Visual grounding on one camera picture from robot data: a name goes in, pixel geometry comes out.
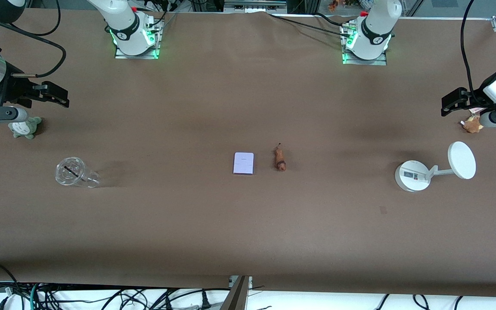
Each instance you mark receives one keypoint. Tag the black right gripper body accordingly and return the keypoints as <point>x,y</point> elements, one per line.
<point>14,87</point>

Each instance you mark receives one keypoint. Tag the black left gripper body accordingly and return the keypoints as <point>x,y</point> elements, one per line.
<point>473,98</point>

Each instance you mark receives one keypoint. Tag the brown lion statue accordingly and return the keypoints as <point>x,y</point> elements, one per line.
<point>280,159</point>

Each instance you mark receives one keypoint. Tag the white lavender card box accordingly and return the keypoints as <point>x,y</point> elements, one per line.
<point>243,163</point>

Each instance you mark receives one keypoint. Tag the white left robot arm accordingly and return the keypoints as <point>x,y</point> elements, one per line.
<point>375,26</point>

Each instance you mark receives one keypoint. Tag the brown plush toy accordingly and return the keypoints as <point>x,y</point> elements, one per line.
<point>472,125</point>

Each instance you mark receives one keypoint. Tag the green plush toy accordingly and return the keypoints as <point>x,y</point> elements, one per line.
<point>26,128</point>

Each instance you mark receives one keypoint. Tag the clear plastic cup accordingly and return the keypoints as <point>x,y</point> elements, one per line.
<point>70,171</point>

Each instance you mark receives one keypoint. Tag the white round-base desk lamp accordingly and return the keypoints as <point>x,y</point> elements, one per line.
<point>412,175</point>

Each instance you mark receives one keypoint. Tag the brown table cover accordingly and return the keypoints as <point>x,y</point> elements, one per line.
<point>248,224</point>

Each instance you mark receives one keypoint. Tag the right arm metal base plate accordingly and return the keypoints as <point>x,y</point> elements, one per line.
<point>136,56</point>

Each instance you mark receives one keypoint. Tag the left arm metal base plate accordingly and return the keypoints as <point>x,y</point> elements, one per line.
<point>365,61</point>

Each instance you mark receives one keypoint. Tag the aluminium frame rail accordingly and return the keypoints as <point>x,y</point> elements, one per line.
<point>254,5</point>

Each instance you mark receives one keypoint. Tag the brown table frame post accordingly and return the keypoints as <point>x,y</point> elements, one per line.
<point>236,297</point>

